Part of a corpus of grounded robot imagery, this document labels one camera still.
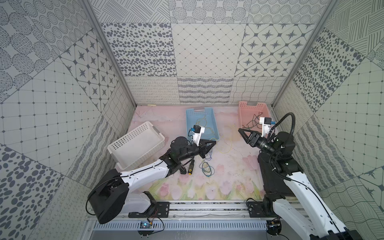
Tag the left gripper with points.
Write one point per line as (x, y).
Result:
(199, 147)

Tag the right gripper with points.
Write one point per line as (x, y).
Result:
(247, 141)

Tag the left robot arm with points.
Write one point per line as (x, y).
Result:
(115, 193)

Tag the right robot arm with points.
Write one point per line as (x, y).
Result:
(321, 223)

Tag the pink perforated basket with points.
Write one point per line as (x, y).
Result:
(250, 113)

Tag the blue perforated basket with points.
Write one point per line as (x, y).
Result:
(204, 117)

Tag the white perforated basket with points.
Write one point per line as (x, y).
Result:
(135, 147)

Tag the right circuit board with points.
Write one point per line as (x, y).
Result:
(274, 227)

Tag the circuit board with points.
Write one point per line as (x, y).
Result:
(145, 225)
(274, 227)

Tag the left circuit board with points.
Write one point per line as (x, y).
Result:
(145, 225)

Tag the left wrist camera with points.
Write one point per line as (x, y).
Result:
(196, 133)

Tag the aluminium rail frame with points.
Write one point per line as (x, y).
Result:
(180, 207)

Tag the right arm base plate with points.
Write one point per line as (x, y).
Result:
(256, 210)

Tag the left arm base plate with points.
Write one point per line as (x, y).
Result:
(157, 210)

